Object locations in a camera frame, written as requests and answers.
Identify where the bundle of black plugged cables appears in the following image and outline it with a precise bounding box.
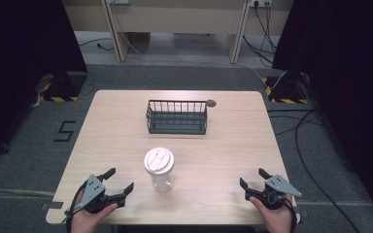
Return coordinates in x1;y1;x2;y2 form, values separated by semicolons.
242;3;278;66

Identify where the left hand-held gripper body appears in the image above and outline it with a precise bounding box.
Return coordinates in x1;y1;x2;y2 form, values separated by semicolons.
64;174;126;218

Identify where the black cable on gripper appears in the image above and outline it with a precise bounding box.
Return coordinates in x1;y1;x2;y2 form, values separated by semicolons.
283;195;298;233
65;181;90;233

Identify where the person's left hand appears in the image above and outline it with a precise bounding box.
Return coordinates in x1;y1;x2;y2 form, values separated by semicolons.
70;189;119;233

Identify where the beige wooden desk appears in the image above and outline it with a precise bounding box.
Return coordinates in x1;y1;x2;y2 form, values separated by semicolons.
61;0;295;64

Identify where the black stand base striped tape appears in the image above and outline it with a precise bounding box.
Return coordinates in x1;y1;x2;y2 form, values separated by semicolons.
34;71;88;103
261;72;314;105

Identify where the short black floor cable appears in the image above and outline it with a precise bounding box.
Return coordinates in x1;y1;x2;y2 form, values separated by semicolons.
78;38;115;52

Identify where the black curtain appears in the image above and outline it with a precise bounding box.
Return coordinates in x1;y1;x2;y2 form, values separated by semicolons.
271;0;373;224
0;0;88;163

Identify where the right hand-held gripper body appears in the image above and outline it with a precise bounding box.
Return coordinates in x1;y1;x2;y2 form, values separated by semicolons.
246;174;303;211

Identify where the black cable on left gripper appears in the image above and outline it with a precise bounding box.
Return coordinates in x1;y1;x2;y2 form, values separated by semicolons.
65;181;90;233

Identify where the black wire basket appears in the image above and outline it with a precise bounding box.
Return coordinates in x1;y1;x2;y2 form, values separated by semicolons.
145;99;209;136

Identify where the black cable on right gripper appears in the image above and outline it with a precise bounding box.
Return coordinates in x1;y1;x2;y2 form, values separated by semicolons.
283;195;298;233

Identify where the white wall socket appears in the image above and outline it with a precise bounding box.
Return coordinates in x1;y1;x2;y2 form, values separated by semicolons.
250;0;274;8

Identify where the person's right hand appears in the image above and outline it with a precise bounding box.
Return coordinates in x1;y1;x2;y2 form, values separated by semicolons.
248;193;294;233

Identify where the clear cup with white lid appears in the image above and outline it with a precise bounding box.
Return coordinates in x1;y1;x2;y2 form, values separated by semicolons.
143;147;176;193

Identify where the long black floor cable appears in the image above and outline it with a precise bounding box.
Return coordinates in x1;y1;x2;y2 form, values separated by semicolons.
266;108;362;233

